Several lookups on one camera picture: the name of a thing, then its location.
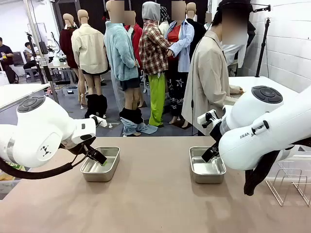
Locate person's right forearm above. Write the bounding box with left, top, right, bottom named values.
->
left=220, top=96, right=240, bottom=109

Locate person in black shirt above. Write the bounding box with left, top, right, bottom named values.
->
left=0, top=37, right=16, bottom=84

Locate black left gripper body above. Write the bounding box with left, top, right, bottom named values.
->
left=62, top=136, right=97, bottom=156

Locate grey stool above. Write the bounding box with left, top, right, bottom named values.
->
left=24, top=67, right=39, bottom=79

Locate blue denim garment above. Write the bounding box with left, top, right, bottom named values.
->
left=121, top=118, right=158, bottom=137

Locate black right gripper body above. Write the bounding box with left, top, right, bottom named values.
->
left=208, top=119, right=223, bottom=148

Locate seated person in background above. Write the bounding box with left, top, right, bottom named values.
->
left=23, top=41, right=39, bottom=79

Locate black box on stand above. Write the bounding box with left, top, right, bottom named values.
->
left=25, top=31, right=49, bottom=85

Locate slanted silver metal pole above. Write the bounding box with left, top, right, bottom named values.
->
left=23, top=0, right=60, bottom=104

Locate mannequin in black garment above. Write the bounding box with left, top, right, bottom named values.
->
left=186, top=2, right=207, bottom=61

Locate mannequin in maroon top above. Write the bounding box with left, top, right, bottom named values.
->
left=59, top=13, right=86, bottom=109

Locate cluttered grey work table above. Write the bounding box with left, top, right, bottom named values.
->
left=36, top=58, right=78, bottom=73

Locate flat mannequin stand base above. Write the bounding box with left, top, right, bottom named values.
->
left=98, top=120, right=121, bottom=129

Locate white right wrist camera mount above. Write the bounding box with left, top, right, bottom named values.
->
left=197, top=109, right=223, bottom=129

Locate person in beige coat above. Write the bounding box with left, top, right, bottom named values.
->
left=181, top=0, right=253, bottom=136

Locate mannequin in red jacket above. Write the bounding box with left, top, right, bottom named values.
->
left=123, top=11, right=144, bottom=71

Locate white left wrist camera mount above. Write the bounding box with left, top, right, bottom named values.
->
left=89, top=114, right=107, bottom=128

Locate green snack package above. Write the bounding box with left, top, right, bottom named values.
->
left=4, top=163, right=25, bottom=171

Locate mannequin in plaid shirt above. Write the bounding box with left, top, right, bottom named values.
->
left=138, top=1, right=171, bottom=127

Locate black tripod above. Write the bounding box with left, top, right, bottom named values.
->
left=255, top=17, right=272, bottom=78

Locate mannequin in light blue shirt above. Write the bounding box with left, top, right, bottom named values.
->
left=166, top=0, right=195, bottom=126

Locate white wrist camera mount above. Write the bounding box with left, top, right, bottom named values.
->
left=197, top=109, right=223, bottom=129
left=89, top=114, right=107, bottom=128

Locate black right arm hose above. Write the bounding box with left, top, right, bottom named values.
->
left=243, top=144, right=296, bottom=197

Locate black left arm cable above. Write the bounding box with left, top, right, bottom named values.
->
left=0, top=143, right=92, bottom=180

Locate mannequin in cream jacket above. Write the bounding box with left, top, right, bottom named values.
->
left=71, top=9, right=109, bottom=97

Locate mannequin in white shirt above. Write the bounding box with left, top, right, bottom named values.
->
left=222, top=43, right=247, bottom=69

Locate black trousers bundle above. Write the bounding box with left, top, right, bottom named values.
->
left=119, top=107, right=144, bottom=126

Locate metal wire lid rack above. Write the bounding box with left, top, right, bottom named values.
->
left=264, top=167, right=311, bottom=207

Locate grey floor crate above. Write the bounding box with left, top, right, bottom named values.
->
left=62, top=86, right=80, bottom=95

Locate mannequin in blue fleece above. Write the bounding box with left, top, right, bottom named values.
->
left=104, top=0, right=144, bottom=115

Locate mannequin in black jacket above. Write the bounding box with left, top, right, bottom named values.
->
left=246, top=20, right=256, bottom=48

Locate steel rectangular container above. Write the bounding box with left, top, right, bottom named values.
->
left=80, top=146, right=121, bottom=183
left=189, top=146, right=227, bottom=184

